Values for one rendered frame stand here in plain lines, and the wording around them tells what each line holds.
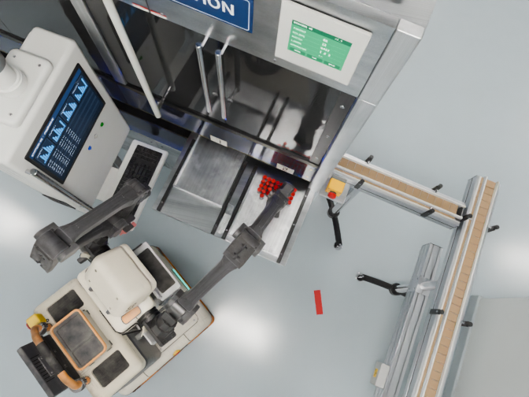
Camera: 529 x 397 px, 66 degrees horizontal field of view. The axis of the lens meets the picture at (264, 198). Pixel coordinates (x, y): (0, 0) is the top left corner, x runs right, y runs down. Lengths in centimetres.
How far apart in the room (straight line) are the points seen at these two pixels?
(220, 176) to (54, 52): 89
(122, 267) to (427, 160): 243
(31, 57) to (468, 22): 336
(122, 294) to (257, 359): 152
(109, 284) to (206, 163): 84
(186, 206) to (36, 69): 87
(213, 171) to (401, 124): 176
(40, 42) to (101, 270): 82
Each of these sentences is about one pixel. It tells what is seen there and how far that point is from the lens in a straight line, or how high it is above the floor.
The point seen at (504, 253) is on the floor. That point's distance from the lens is 341.
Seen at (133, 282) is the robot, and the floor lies 136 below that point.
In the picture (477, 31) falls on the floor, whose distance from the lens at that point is 407.
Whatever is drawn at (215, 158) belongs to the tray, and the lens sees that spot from 208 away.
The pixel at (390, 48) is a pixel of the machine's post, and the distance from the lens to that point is 103.
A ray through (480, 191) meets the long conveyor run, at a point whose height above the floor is 96.
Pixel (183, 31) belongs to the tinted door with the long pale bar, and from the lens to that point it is 135.
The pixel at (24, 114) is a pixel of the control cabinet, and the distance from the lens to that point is 158.
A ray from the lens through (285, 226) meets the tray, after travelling 200.
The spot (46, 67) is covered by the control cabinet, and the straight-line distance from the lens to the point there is 161.
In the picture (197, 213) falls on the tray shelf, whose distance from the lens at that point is 201.
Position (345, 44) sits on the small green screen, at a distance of 104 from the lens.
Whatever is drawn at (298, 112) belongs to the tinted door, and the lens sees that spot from 143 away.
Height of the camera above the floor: 283
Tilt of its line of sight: 75 degrees down
